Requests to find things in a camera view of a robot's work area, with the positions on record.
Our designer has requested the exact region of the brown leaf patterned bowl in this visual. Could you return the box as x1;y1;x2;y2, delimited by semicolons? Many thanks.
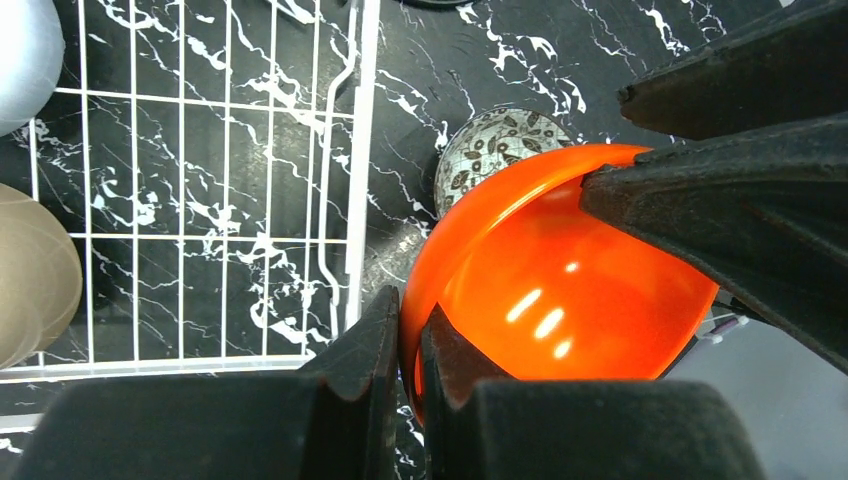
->
434;107;575;218

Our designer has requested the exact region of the glossy orange bowl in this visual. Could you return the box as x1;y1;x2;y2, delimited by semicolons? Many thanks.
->
399;144;718;419

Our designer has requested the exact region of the white ribbed bowl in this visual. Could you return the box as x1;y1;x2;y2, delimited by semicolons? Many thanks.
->
1;0;65;136

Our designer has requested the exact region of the white wire dish rack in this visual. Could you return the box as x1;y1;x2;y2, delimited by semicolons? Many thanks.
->
1;1;380;389

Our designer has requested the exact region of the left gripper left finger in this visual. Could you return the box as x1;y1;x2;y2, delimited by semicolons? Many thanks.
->
13;286;399;479

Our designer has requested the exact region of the floral beige bowl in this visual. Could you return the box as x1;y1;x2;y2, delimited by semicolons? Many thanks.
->
1;185;83;369

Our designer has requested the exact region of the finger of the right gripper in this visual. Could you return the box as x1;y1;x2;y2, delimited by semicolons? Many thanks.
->
618;1;847;140
580;113;847;369

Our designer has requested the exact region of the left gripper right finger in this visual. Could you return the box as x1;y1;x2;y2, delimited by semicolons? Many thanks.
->
421;307;765;479

